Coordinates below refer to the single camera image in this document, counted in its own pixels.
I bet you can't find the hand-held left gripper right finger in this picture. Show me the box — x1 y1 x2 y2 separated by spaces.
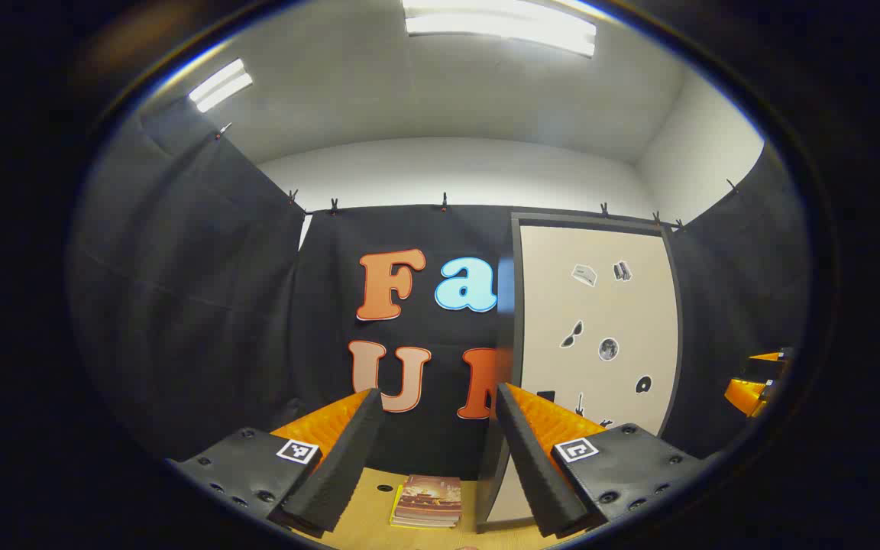
495 382 704 539

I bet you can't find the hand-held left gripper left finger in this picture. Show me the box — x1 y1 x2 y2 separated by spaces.
167 388 386 539

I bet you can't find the grey cabinet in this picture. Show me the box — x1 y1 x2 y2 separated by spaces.
477 212 685 533

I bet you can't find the beige cabinet door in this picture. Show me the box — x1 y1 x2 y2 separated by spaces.
486 225 678 524

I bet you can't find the yellow edged book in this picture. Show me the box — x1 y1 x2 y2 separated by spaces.
389 489 458 529

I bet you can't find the black backdrop cloth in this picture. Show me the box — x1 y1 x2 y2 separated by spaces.
70 95 811 482

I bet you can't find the row of cloth clips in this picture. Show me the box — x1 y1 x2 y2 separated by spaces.
215 122 739 230

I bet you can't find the small ceiling light panel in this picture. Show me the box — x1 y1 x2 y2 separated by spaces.
188 59 254 113

